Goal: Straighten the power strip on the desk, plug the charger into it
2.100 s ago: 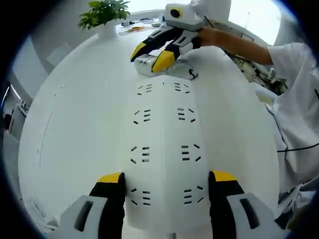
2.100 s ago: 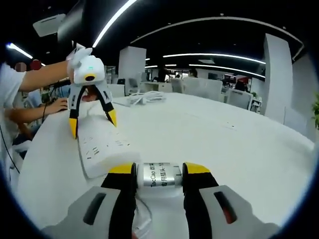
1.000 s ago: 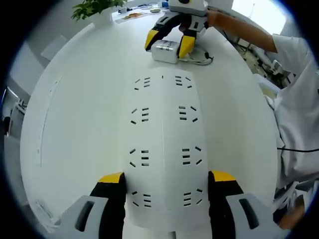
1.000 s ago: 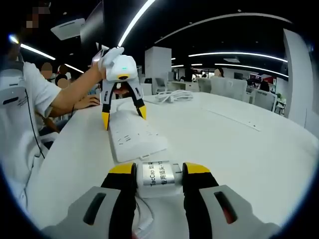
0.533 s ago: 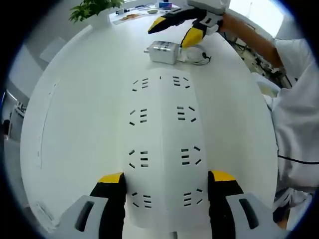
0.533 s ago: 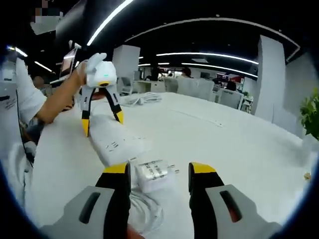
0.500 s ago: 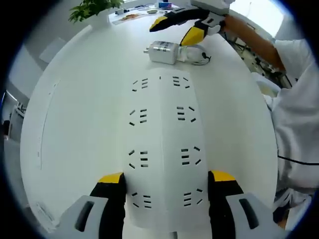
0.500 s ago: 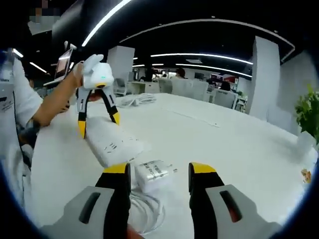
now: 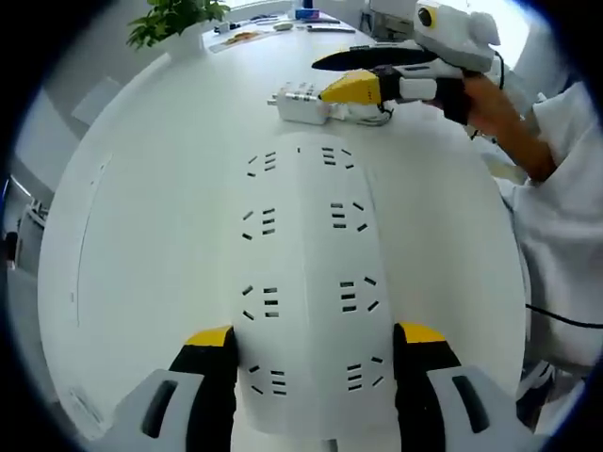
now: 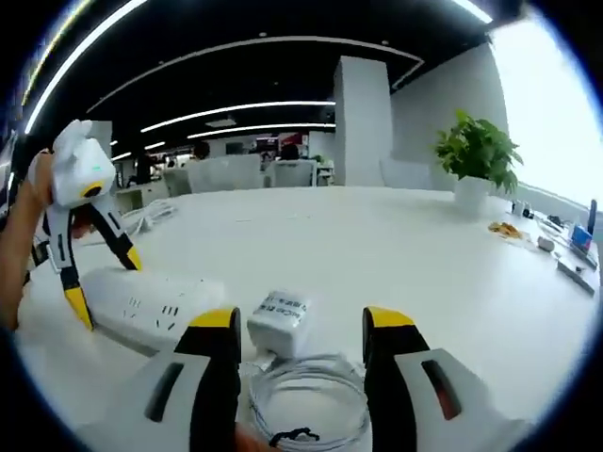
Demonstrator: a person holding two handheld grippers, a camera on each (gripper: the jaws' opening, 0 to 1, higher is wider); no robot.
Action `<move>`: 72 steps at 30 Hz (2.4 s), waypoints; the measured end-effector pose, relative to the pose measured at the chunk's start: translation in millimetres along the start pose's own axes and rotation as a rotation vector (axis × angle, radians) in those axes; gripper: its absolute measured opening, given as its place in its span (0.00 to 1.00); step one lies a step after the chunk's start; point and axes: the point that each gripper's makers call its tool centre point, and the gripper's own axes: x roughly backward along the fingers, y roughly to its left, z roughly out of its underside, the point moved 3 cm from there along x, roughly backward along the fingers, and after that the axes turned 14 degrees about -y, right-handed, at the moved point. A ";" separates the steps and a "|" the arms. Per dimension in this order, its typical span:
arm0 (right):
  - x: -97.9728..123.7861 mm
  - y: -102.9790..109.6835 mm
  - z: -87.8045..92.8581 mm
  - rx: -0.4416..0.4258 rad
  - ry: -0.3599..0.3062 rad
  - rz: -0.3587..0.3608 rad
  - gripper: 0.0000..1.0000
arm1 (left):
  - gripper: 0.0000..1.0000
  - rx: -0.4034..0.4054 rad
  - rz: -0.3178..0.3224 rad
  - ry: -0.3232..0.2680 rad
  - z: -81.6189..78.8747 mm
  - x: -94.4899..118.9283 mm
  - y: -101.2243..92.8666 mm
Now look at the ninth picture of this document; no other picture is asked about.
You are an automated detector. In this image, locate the person's right hand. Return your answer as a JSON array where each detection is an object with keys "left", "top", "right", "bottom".
[{"left": 463, "top": 73, "right": 527, "bottom": 138}]

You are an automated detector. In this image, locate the black chest device cable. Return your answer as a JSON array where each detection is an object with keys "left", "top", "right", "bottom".
[{"left": 524, "top": 302, "right": 603, "bottom": 330}]

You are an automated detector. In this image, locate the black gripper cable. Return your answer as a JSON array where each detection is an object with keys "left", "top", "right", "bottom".
[{"left": 491, "top": 48, "right": 509, "bottom": 89}]

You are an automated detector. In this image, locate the person's white shirt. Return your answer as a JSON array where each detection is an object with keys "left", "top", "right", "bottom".
[{"left": 498, "top": 79, "right": 603, "bottom": 378}]

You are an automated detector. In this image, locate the green potted plant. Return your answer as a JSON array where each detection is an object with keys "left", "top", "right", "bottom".
[{"left": 126, "top": 0, "right": 233, "bottom": 51}]

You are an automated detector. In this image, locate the white charger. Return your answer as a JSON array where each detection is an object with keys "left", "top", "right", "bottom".
[{"left": 267, "top": 80, "right": 332, "bottom": 125}]

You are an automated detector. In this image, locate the white plant pot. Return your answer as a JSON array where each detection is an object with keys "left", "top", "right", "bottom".
[{"left": 166, "top": 24, "right": 207, "bottom": 58}]

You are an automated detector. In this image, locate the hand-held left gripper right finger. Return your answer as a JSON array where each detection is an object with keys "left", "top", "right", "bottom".
[{"left": 392, "top": 321, "right": 520, "bottom": 452}]

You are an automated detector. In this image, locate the white power strip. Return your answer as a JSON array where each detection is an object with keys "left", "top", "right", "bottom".
[{"left": 230, "top": 131, "right": 402, "bottom": 440}]

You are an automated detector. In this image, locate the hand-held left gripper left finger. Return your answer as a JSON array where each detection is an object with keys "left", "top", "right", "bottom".
[{"left": 106, "top": 324, "right": 239, "bottom": 452}]

